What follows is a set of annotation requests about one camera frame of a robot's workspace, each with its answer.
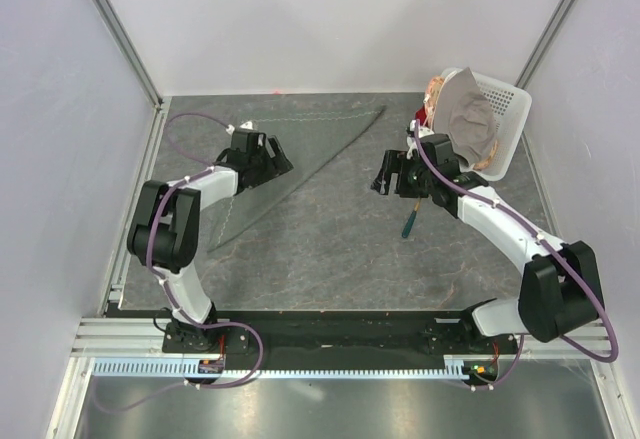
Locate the white plastic basket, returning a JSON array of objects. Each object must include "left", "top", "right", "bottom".
[{"left": 438, "top": 68, "right": 532, "bottom": 182}]

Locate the aluminium frame post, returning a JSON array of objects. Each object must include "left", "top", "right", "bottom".
[
  {"left": 92, "top": 0, "right": 163, "bottom": 108},
  {"left": 515, "top": 0, "right": 578, "bottom": 89}
]

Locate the patterned pink cloth in basket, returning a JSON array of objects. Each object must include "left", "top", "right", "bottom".
[{"left": 423, "top": 76, "right": 445, "bottom": 112}]

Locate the grey cloth in basket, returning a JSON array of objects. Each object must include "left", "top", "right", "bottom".
[{"left": 432, "top": 68, "right": 497, "bottom": 167}]

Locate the left aluminium frame post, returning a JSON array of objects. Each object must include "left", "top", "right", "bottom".
[{"left": 92, "top": 0, "right": 163, "bottom": 108}]

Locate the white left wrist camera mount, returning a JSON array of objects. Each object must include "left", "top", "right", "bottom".
[{"left": 225, "top": 121, "right": 255, "bottom": 135}]

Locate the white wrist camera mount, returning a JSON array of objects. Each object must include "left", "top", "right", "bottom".
[
  {"left": 225, "top": 121, "right": 255, "bottom": 135},
  {"left": 406, "top": 119, "right": 433, "bottom": 159}
]

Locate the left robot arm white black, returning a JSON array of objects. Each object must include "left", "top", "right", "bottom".
[{"left": 127, "top": 128, "right": 293, "bottom": 352}]

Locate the grey-green cloth napkin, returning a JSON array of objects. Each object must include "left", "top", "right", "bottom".
[{"left": 207, "top": 105, "right": 386, "bottom": 253}]

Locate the slotted cable duct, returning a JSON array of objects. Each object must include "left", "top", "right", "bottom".
[{"left": 93, "top": 357, "right": 471, "bottom": 380}]

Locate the red cloth in basket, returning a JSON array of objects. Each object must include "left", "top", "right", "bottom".
[{"left": 415, "top": 108, "right": 434, "bottom": 129}]

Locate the gold spoon green handle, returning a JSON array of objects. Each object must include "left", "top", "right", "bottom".
[{"left": 401, "top": 199, "right": 421, "bottom": 239}]

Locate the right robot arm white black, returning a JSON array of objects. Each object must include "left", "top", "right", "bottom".
[{"left": 371, "top": 134, "right": 604, "bottom": 353}]

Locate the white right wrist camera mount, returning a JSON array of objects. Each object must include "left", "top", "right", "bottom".
[{"left": 406, "top": 119, "right": 433, "bottom": 159}]

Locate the right aluminium frame post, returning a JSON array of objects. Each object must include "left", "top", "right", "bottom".
[{"left": 515, "top": 0, "right": 578, "bottom": 89}]

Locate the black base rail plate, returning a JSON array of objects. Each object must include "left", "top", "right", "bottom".
[{"left": 162, "top": 310, "right": 517, "bottom": 357}]

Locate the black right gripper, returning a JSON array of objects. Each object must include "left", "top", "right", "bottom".
[{"left": 370, "top": 149, "right": 435, "bottom": 199}]

